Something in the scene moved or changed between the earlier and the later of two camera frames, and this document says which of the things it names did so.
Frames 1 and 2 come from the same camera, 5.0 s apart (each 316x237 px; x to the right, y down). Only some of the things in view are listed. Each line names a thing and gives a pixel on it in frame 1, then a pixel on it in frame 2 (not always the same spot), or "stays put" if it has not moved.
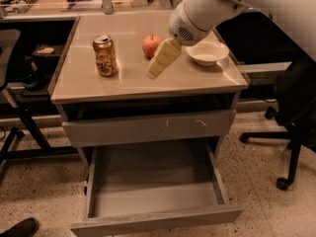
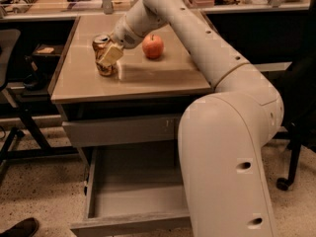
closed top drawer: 141,128 stays put
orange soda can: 106,57 stays put
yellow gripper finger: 167,53 → 113,54
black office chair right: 294,90 stays put
